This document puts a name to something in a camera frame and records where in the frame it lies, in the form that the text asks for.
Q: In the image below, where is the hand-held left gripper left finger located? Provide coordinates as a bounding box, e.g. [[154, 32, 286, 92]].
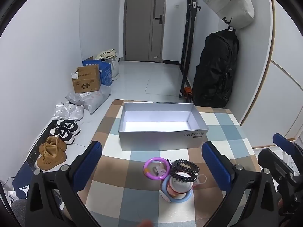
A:
[[26, 141, 103, 227]]

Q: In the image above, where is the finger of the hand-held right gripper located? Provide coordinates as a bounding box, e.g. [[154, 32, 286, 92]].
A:
[[273, 133, 303, 156], [258, 148, 294, 178]]

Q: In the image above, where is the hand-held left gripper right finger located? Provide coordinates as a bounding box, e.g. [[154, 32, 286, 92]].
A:
[[201, 141, 278, 227]]

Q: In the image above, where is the clear plastic keychain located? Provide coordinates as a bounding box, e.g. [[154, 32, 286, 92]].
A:
[[195, 174, 207, 188]]

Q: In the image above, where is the black spiral hair tie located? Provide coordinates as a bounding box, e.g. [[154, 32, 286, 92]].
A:
[[169, 169, 198, 183], [173, 159, 200, 174]]

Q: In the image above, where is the round white red badge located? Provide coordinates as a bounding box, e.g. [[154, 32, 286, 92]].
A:
[[170, 177, 193, 194]]

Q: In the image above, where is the light blue ring bracelet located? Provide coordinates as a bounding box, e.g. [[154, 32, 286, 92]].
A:
[[159, 175, 193, 204]]

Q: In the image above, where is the purple ring bracelet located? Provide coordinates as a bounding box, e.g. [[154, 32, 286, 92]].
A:
[[143, 157, 170, 180]]

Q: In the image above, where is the grey cardboard box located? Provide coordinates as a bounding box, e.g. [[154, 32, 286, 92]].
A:
[[118, 102, 209, 151]]

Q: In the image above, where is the checkered tablecloth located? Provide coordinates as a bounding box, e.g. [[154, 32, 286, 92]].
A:
[[84, 99, 261, 227]]

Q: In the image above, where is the black and white sneaker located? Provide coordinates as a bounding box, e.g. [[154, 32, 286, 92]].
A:
[[50, 128, 74, 145], [56, 119, 80, 136]]

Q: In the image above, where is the tan suede boot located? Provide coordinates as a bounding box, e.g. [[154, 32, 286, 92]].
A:
[[39, 136, 67, 158], [37, 147, 67, 171]]

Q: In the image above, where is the white wardrobe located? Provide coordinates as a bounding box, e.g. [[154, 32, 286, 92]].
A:
[[239, 0, 303, 149]]

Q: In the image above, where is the crumpled silver plastic bag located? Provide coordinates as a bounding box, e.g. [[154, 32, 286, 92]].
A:
[[52, 102, 84, 121]]

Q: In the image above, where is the black shoe mat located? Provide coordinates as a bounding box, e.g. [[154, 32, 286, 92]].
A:
[[28, 119, 57, 163]]

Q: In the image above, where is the small clear pink charm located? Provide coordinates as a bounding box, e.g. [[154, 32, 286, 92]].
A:
[[152, 166, 166, 176]]

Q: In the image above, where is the grey plastic parcel bag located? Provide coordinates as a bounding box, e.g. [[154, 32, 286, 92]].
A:
[[65, 85, 112, 114]]

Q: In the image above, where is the blue shoe box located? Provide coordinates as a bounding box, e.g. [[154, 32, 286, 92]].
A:
[[12, 162, 38, 200]]

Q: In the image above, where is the white power strip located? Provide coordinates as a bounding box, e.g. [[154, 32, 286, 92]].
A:
[[3, 189, 18, 201]]

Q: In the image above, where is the brown cardboard box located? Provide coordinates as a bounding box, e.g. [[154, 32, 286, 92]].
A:
[[72, 64, 101, 94]]

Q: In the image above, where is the black backpack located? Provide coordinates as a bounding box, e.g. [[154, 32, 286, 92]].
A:
[[192, 28, 239, 108]]

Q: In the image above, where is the blue cardboard box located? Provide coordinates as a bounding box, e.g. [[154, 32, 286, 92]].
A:
[[82, 56, 113, 87]]

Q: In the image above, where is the beige cloth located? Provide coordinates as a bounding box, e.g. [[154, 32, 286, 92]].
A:
[[93, 48, 118, 61]]

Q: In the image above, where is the black metal rack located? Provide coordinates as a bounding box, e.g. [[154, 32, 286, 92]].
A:
[[179, 0, 201, 100]]

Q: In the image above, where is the grey entrance door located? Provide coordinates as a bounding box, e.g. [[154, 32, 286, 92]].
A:
[[123, 0, 166, 63]]

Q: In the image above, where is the white duffel bag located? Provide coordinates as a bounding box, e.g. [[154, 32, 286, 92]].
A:
[[203, 0, 255, 30]]

